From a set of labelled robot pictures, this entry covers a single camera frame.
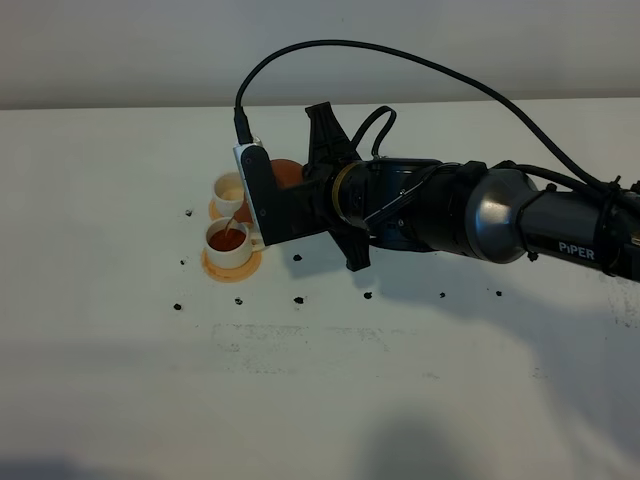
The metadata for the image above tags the rear orange coaster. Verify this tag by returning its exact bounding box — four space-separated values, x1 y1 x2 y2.
208 197 242 220

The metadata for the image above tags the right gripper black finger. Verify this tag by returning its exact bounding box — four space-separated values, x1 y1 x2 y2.
303 102 360 181
328 225 371 272

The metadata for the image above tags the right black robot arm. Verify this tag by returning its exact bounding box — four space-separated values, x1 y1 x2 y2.
303 103 639 281

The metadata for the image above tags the front white teacup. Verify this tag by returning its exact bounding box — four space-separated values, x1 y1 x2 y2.
205 217 265 269

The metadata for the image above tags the right black camera cable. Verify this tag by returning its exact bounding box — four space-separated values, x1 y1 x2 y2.
233 39 640 201

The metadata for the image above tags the brown clay teapot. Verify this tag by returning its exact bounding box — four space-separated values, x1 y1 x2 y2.
233 159 303 224

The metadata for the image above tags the front orange coaster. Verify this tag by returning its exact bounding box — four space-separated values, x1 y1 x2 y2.
200 249 262 283

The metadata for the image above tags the white teacup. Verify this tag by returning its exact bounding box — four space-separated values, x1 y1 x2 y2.
212 172 245 217
205 217 265 269

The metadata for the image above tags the rear white teacup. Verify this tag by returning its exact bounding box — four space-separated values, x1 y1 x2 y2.
212 172 245 217

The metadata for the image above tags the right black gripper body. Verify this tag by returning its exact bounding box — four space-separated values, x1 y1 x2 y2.
294 159 375 238

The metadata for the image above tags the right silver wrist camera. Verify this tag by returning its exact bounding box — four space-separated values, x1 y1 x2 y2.
234 143 328 246

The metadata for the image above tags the orange coaster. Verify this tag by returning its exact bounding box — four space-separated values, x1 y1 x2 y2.
208 197 242 220
200 249 262 283

